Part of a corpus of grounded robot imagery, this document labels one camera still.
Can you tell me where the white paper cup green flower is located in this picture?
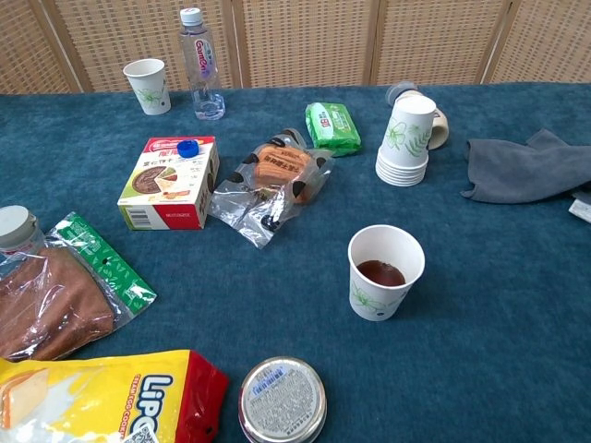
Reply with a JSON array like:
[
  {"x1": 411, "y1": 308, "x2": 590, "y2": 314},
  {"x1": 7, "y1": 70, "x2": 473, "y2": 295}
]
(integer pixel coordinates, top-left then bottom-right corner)
[
  {"x1": 122, "y1": 58, "x2": 172, "y2": 116},
  {"x1": 347, "y1": 223, "x2": 426, "y2": 322}
]

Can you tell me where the white yogurt cup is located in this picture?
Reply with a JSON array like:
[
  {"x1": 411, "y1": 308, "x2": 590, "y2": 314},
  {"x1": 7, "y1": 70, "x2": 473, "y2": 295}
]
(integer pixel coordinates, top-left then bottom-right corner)
[{"x1": 375, "y1": 95, "x2": 438, "y2": 188}]

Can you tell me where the bread snack in clear bag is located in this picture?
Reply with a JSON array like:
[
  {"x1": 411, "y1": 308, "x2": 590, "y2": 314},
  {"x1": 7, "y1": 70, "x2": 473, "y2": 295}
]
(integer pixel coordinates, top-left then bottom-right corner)
[{"x1": 208, "y1": 127, "x2": 335, "y2": 250}]

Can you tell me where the blue plush table cover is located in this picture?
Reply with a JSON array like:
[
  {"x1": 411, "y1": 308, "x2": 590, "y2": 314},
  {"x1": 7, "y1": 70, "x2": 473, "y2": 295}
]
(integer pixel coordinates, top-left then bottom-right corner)
[{"x1": 0, "y1": 81, "x2": 591, "y2": 443}]

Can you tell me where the green tissue pack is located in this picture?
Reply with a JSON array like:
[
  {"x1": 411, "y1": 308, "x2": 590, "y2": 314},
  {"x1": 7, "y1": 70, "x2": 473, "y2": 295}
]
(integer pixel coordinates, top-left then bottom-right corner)
[{"x1": 304, "y1": 102, "x2": 363, "y2": 158}]

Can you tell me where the blue plastic bottle cap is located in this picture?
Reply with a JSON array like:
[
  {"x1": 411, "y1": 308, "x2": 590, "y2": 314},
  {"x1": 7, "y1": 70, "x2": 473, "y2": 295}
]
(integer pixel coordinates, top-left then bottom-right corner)
[{"x1": 176, "y1": 138, "x2": 202, "y2": 160}]

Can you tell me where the red and white cookie box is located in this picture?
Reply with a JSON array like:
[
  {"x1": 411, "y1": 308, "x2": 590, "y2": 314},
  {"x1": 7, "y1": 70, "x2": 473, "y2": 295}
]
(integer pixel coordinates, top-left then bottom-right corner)
[{"x1": 116, "y1": 136, "x2": 221, "y2": 232}]

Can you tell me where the beige mayonnaise squeeze bottle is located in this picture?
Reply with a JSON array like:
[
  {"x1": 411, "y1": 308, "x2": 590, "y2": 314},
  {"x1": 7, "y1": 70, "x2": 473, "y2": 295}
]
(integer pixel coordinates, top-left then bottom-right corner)
[{"x1": 385, "y1": 81, "x2": 450, "y2": 150}]

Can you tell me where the clear plastic water bottle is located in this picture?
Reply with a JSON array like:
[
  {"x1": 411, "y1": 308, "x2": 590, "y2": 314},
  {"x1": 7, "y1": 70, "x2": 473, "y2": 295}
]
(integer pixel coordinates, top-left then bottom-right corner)
[{"x1": 178, "y1": 7, "x2": 226, "y2": 122}]

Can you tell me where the woven wicker folding screen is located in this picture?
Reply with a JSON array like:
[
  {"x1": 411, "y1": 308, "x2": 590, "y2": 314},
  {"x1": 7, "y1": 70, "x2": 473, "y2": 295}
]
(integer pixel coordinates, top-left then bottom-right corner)
[{"x1": 0, "y1": 0, "x2": 591, "y2": 96}]

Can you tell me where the tin can with silver lid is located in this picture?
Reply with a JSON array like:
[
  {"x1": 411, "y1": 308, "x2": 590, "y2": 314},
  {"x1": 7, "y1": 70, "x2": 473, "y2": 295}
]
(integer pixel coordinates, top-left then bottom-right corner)
[{"x1": 237, "y1": 355, "x2": 328, "y2": 443}]

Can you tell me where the grey microfibre cloth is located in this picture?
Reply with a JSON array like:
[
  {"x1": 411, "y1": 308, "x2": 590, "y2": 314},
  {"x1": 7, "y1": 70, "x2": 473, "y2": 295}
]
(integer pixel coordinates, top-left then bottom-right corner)
[{"x1": 460, "y1": 128, "x2": 591, "y2": 225}]

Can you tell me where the brown powder bag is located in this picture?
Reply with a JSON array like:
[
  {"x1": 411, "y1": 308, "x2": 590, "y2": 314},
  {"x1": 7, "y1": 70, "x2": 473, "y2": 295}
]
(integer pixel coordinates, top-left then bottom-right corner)
[{"x1": 0, "y1": 211, "x2": 158, "y2": 363}]

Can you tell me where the yellow Lipo cookie bag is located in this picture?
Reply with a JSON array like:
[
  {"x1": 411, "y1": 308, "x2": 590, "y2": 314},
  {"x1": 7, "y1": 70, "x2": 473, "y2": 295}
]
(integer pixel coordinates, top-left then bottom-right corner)
[{"x1": 0, "y1": 349, "x2": 230, "y2": 443}]

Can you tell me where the jar with white lid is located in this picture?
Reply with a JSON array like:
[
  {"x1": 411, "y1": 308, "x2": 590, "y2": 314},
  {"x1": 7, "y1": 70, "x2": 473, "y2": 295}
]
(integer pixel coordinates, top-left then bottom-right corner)
[{"x1": 0, "y1": 205, "x2": 47, "y2": 257}]

